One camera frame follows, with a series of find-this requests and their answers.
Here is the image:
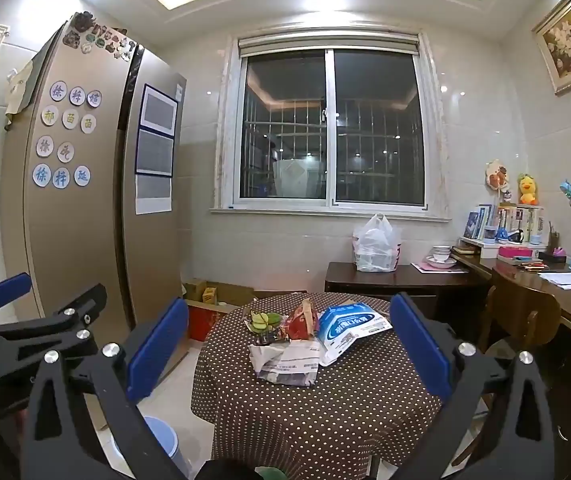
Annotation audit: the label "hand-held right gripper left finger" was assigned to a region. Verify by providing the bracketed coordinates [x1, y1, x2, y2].
[20, 297, 191, 480]

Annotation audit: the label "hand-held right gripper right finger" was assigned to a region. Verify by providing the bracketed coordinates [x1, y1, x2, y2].
[389, 291, 553, 480]

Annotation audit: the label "light blue trash bin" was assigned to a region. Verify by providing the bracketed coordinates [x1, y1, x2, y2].
[110, 415, 187, 480]

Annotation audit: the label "red cardboard box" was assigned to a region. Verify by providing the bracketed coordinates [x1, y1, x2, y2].
[186, 302, 227, 344]

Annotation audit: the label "blue white packaging bag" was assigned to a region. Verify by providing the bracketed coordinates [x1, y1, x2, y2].
[317, 301, 393, 367]

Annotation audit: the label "pink flat book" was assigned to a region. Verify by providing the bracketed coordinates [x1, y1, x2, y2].
[410, 260, 469, 275]

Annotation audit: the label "gold double door refrigerator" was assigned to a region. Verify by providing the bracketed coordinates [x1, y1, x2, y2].
[0, 10, 189, 332]

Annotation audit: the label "brown cardboard box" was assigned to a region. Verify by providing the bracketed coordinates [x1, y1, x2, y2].
[183, 279, 256, 307]

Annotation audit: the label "wooden chair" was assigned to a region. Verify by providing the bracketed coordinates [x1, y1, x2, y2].
[475, 267, 563, 416]

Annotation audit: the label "white plastic shopping bag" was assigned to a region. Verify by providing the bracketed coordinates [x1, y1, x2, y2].
[352, 213, 402, 273]

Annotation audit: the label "white desk riser shelf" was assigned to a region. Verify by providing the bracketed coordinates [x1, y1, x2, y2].
[458, 236, 549, 260]

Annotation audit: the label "brown polka dot tablecloth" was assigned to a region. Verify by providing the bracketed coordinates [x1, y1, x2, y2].
[190, 291, 471, 480]

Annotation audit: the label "white printed sheet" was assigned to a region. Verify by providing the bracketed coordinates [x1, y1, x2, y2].
[136, 175, 172, 215]

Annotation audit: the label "row of books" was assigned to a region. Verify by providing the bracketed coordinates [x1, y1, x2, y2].
[465, 203, 546, 245]

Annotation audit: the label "white paper sheets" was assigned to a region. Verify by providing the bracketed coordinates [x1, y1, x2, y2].
[538, 271, 571, 291]

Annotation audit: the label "round white character magnets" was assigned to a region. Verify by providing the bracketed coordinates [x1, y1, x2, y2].
[32, 80, 104, 190]

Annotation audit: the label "round cartoon hand fan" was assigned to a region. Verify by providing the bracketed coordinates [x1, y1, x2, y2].
[485, 159, 511, 192]

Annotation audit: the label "blue framed printed sheet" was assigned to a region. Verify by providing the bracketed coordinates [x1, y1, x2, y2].
[136, 129, 175, 177]
[140, 84, 179, 137]

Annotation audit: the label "yellow duck plush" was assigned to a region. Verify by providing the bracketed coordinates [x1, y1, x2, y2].
[517, 173, 540, 206]

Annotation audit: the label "white tote bag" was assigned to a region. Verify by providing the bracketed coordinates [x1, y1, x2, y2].
[4, 57, 34, 130]

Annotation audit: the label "sliding glass window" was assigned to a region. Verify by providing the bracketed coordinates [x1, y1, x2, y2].
[212, 29, 451, 222]

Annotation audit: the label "assorted souvenir fridge magnets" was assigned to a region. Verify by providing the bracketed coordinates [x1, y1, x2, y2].
[63, 11, 134, 61]

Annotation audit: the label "grey roller blind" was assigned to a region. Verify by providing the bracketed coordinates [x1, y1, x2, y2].
[238, 35, 421, 59]

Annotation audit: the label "framed flower painting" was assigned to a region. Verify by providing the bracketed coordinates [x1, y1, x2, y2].
[532, 0, 571, 96]

